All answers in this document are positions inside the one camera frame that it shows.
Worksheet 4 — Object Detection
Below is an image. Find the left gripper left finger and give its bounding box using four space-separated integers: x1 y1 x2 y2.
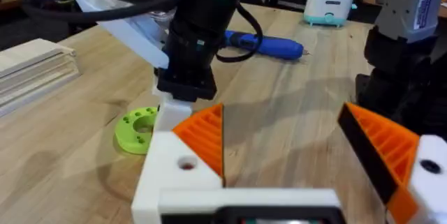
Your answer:
131 103 225 224

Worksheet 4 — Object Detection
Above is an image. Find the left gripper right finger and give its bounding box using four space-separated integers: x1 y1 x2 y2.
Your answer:
337 101 447 224

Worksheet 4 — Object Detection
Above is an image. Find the blue electric screwdriver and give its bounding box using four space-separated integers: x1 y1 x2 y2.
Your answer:
223 30 312 61

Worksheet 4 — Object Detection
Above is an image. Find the green disc with holes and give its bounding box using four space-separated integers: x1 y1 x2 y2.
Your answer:
114 106 160 156

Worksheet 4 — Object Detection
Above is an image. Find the stack of pale wooden boards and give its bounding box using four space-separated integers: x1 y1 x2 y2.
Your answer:
0 38 82 119

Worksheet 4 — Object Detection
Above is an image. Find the white and teal toy toaster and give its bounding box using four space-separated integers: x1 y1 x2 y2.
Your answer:
302 0 358 29

